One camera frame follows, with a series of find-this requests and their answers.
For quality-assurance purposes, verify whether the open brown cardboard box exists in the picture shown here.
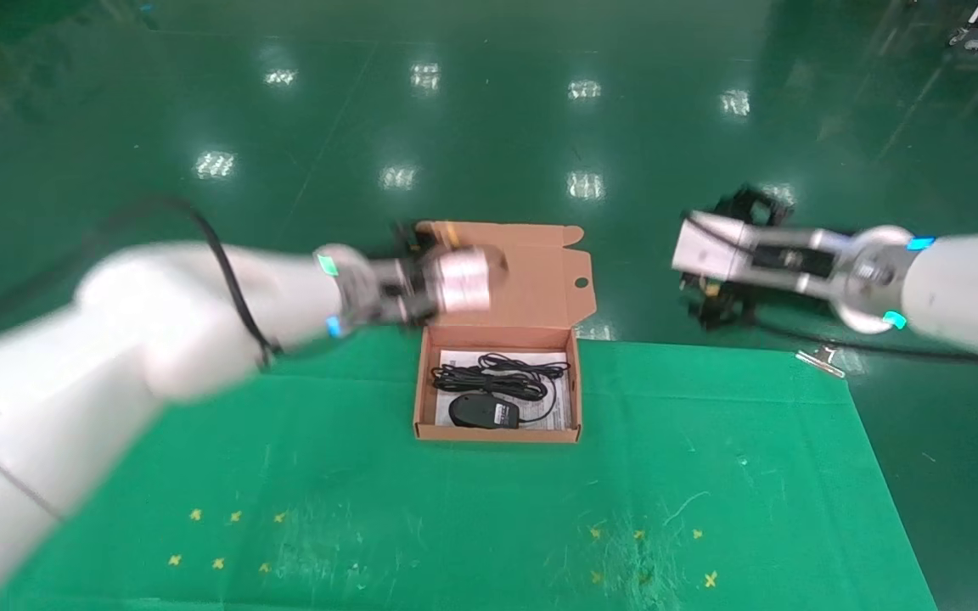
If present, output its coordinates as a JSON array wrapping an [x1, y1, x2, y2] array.
[[412, 221, 597, 444]]

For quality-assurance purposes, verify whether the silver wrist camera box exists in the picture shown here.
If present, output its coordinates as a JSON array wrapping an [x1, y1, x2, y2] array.
[[433, 244, 500, 314], [672, 211, 835, 294]]

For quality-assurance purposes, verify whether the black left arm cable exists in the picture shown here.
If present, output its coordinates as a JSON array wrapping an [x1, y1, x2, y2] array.
[[88, 196, 284, 359]]

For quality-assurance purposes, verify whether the white printed instruction sheet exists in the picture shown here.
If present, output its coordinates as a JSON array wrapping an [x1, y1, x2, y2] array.
[[433, 348, 573, 431]]

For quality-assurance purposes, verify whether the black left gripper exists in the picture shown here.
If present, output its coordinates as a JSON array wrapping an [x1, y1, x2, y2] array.
[[373, 221, 458, 329]]

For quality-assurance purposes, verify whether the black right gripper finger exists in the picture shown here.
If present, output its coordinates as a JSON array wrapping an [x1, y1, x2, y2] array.
[[712, 182, 797, 227], [683, 274, 762, 333]]

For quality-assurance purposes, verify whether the metal binder clip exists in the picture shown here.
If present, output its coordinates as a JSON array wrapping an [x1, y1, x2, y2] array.
[[795, 343, 847, 379]]

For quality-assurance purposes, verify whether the black data cable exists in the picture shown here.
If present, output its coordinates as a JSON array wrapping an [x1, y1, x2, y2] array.
[[430, 353, 571, 402]]

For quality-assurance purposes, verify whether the green table mat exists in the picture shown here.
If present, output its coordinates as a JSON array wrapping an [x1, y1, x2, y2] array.
[[0, 326, 941, 611]]

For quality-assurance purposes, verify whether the black wired computer mouse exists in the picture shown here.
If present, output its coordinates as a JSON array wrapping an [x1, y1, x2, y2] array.
[[447, 391, 559, 431]]

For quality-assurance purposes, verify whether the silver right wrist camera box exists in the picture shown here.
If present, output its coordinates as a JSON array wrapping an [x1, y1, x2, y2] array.
[[672, 211, 835, 294]]

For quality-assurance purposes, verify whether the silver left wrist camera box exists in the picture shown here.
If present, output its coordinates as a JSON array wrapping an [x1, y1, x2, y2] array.
[[433, 244, 500, 314]]

